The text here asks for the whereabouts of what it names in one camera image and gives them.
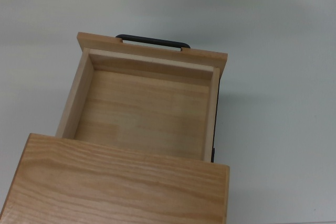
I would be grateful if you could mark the wooden two-drawer cabinet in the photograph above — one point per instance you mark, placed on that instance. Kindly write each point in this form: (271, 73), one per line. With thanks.
(118, 182)

